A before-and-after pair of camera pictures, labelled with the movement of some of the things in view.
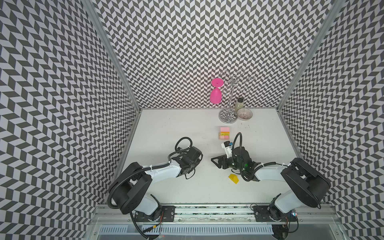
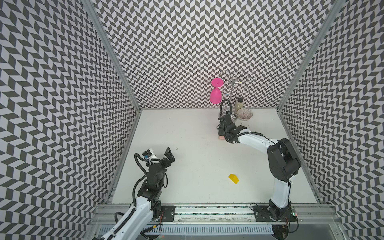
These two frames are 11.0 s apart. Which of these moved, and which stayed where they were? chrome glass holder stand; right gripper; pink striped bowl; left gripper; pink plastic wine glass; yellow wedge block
Moved: right gripper; left gripper
Stayed: yellow wedge block; chrome glass holder stand; pink plastic wine glass; pink striped bowl
